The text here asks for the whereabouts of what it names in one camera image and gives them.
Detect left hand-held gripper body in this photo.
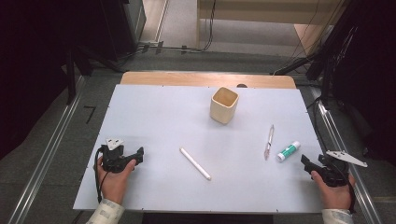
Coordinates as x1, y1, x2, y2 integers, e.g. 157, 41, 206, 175
101, 138, 138, 175

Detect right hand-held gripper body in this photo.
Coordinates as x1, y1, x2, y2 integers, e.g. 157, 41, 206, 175
317, 150, 368, 189

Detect green and white glue stick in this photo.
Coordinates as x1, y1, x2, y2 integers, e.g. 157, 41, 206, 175
276, 140, 302, 163

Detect clear pink pen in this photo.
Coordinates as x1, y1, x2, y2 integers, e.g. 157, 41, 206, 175
263, 124, 276, 161

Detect white pen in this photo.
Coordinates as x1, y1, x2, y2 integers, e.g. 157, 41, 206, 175
178, 147, 212, 181

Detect beige square pen holder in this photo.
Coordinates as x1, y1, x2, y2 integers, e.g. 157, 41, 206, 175
209, 87, 240, 125

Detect person's right hand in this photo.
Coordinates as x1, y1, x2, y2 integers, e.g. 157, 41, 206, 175
310, 170, 356, 211

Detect person's left hand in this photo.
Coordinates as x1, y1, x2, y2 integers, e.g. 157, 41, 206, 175
96, 155, 137, 205

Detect white board mat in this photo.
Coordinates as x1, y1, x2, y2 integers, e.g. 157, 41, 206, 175
72, 83, 346, 216

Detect black metal stand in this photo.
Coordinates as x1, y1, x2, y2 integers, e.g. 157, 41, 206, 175
270, 24, 359, 106
64, 46, 125, 105

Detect dark cabinet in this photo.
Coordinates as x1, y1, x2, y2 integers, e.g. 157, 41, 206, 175
99, 0, 148, 62

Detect light wooden bench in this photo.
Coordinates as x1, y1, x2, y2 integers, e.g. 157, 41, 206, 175
195, 0, 347, 57

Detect aluminium floor rail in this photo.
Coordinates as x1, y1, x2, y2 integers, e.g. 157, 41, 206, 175
7, 76, 87, 224
309, 87, 384, 224

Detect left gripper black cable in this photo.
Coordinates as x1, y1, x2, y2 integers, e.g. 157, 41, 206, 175
93, 147, 110, 203

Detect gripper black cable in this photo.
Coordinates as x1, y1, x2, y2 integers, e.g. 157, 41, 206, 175
330, 161, 358, 215
93, 147, 110, 203

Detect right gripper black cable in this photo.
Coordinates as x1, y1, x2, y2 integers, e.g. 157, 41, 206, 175
330, 161, 358, 215

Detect black floor cables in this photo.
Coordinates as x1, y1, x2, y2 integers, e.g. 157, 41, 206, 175
136, 0, 218, 54

